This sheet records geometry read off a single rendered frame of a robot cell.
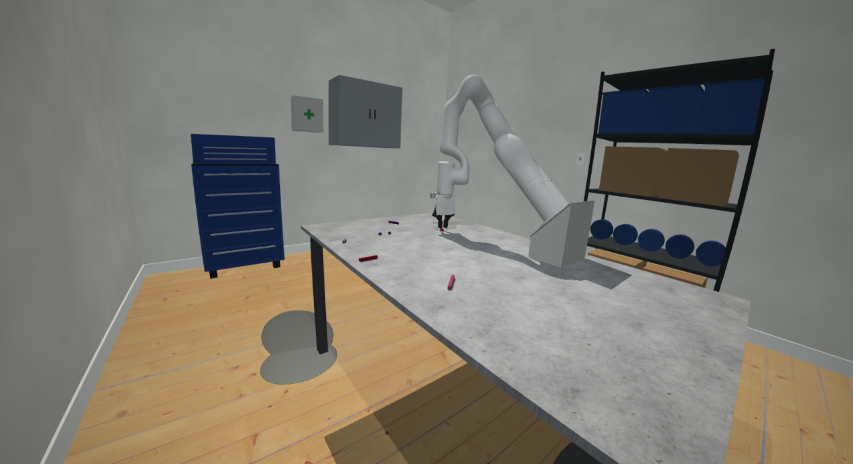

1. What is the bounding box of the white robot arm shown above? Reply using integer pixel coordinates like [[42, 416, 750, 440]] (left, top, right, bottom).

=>
[[430, 75, 569, 228]]

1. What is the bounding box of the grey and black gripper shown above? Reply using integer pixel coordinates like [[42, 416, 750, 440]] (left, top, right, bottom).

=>
[[432, 194, 454, 229]]

